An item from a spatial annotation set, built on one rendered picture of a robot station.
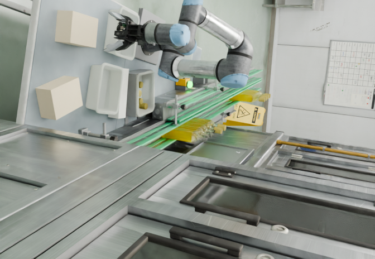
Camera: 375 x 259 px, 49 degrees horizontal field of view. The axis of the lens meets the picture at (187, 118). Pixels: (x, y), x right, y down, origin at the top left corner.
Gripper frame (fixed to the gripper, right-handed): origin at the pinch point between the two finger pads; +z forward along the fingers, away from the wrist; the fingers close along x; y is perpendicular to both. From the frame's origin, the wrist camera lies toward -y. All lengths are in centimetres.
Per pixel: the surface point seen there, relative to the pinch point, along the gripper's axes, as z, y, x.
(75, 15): 9.7, 7.7, -4.1
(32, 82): 17.2, 17.4, 23.8
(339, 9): -23, -626, -192
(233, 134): -15, -136, 36
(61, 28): 14.7, 9.0, 1.4
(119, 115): 11.6, -34.4, 32.7
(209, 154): -19, -82, 48
